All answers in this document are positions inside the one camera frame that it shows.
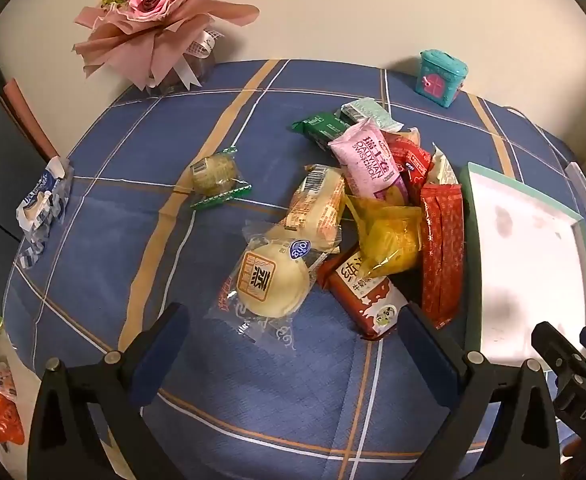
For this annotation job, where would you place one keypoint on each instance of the teal toy house box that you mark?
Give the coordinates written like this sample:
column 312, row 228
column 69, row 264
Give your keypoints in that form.
column 440, row 77

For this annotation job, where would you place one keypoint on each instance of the light green snack packet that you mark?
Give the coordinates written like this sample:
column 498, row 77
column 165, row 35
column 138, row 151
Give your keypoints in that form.
column 368, row 110

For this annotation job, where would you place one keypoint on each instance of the long red patterned packet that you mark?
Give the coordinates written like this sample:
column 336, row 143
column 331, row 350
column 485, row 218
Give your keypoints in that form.
column 440, row 260

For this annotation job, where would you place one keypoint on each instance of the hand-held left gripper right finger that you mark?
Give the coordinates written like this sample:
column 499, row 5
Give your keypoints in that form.
column 423, row 350

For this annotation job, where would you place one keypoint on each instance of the cream snack packet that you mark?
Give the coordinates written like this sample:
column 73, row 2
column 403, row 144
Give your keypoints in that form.
column 445, row 170

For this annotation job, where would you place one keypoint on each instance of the pale steamed cake clear wrapper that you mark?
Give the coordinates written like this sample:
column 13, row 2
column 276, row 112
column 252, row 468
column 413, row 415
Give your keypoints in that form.
column 268, row 280

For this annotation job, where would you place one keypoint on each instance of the red snack packet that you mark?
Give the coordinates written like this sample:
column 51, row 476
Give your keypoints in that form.
column 413, row 160

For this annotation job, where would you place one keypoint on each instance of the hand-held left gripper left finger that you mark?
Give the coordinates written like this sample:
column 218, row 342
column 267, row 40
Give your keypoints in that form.
column 158, row 355

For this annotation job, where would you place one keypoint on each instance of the blue plaid tablecloth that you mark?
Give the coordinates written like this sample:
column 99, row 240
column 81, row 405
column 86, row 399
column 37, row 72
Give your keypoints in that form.
column 123, row 210

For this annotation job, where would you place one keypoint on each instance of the pink roll cake packet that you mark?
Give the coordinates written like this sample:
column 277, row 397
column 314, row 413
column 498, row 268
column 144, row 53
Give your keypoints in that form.
column 368, row 160

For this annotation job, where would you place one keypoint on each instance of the yellow snack packet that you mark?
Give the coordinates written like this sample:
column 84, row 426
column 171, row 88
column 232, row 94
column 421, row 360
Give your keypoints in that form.
column 388, row 235

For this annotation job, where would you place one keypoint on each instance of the pink paper flower bouquet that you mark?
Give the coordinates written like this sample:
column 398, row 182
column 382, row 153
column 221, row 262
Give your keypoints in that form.
column 148, row 0

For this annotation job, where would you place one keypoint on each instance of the dark green snack packet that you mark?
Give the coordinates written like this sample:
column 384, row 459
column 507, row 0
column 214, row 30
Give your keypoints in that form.
column 320, row 127

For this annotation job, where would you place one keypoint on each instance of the red-brown packet with cow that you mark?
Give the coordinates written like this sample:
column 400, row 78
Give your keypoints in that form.
column 363, row 290

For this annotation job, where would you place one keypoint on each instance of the bread packet with orange print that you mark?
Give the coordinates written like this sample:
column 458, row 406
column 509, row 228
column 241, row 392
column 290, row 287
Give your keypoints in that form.
column 313, row 205

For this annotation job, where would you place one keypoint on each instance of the white power strip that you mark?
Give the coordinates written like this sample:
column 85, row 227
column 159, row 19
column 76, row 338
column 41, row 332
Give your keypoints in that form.
column 576, row 175

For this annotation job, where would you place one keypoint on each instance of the blue white tissue pack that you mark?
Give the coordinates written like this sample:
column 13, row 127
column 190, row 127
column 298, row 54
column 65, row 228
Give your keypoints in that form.
column 40, row 205

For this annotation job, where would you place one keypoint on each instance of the round cake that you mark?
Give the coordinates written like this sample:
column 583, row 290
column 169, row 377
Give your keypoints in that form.
column 213, row 172

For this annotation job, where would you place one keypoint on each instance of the white box with teal rim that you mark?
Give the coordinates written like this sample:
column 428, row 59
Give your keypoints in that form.
column 523, row 260

